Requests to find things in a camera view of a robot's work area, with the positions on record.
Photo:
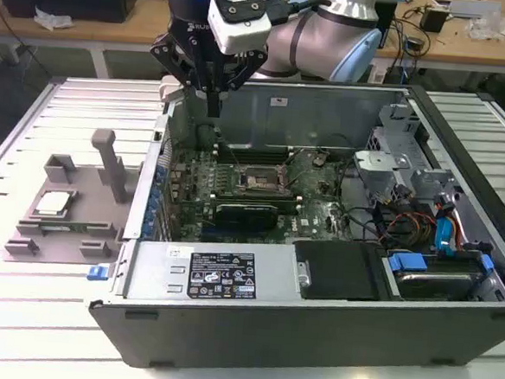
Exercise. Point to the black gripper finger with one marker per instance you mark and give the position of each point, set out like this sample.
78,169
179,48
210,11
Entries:
175,54
250,70

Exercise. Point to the silver CPU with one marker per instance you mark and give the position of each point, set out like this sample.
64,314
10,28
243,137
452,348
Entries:
54,204

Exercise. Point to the CPU socket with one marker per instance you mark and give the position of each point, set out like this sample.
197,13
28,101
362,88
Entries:
261,182

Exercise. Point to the grey case corner latch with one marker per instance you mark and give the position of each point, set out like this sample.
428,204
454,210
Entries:
167,90

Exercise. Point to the wooden desk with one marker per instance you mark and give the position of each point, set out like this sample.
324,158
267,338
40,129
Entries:
116,28

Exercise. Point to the black RAM slot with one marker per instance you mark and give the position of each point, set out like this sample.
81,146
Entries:
259,151

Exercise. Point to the round coin battery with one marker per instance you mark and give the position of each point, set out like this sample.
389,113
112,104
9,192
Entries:
319,160

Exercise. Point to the crumpled white paper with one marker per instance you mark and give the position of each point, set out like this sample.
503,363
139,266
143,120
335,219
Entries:
52,20

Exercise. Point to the tall black box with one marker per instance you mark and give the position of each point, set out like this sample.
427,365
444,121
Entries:
387,25

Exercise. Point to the green motherboard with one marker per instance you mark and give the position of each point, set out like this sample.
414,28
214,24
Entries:
312,202

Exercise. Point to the black graphics card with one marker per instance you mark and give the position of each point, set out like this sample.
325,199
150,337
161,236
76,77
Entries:
246,217

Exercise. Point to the silver metal drive cage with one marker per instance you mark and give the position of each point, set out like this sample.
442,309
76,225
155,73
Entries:
380,161

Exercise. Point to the small black adapter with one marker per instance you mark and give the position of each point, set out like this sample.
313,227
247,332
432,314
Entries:
415,44

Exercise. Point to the grey parts rack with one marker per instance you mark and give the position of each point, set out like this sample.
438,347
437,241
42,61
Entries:
82,212

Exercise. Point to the small black cube device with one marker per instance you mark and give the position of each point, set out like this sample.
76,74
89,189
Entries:
433,20

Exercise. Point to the green RAM stick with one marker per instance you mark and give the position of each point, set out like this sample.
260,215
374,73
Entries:
72,227

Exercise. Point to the black drive unit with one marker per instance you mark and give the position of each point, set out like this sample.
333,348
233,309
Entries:
338,269

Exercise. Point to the grey power supply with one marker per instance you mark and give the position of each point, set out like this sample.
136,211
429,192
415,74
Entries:
160,274

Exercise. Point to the grey flat box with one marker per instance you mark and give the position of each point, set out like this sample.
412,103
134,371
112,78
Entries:
473,9

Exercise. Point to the blue case latch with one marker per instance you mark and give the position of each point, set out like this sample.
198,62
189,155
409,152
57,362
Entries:
96,273

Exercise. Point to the clear plastic bag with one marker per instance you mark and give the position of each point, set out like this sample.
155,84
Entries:
485,25

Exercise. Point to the black grey PC case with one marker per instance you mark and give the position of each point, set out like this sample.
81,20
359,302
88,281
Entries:
268,342

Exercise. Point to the hard disk blue carrier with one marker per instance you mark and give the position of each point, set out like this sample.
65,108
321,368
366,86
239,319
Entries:
436,285

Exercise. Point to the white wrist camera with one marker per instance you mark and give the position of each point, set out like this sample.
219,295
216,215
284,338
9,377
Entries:
246,37

